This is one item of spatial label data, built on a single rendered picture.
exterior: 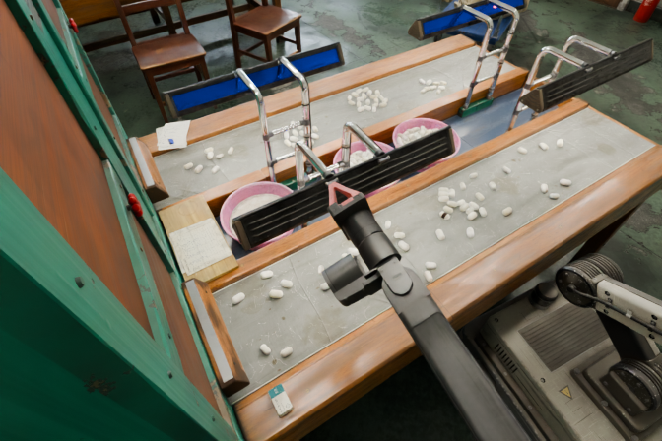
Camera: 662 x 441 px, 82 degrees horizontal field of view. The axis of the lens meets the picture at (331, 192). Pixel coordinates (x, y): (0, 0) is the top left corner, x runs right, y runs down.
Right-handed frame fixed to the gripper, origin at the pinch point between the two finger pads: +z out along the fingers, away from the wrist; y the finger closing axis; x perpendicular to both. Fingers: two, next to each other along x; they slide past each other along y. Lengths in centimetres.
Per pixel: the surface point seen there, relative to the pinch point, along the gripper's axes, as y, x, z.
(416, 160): 22.0, 22.9, 9.8
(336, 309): 43.5, -15.8, -3.9
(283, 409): 32, -35, -22
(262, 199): 43, -21, 45
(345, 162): 28.0, 8.6, 26.7
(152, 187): 21, -47, 54
